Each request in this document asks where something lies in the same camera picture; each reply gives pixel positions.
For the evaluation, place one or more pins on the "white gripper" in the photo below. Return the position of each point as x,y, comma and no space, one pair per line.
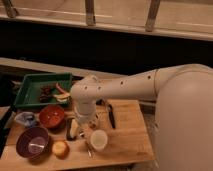
84,113

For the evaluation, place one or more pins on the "silver fork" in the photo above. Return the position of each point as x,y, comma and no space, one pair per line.
82,135

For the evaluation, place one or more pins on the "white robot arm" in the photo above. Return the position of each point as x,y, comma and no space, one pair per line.
183,114

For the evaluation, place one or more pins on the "red bowl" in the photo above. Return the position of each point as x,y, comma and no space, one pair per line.
51,116

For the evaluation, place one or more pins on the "purple bowl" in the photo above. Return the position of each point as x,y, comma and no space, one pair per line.
32,142

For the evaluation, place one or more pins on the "black rectangular block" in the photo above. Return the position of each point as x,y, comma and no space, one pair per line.
68,124

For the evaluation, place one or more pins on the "white cup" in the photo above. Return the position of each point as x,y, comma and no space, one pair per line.
99,140

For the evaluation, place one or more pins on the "orange fruit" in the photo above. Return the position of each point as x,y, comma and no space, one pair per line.
60,149

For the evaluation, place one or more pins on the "pale banana piece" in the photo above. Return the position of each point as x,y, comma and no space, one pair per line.
61,97

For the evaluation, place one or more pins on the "wooden table board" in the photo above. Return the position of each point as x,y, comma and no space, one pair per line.
128,143

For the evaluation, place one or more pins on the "red pepper piece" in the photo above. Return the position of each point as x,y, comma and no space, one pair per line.
60,89

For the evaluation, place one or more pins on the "dark grapes cluster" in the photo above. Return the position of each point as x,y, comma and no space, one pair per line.
45,94

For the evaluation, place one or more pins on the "blue crumpled cloth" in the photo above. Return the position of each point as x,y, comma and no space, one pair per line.
26,119

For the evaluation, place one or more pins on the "green plastic tray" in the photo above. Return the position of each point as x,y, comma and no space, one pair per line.
32,85

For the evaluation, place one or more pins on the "black handled knife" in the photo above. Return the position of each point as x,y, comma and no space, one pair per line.
111,116

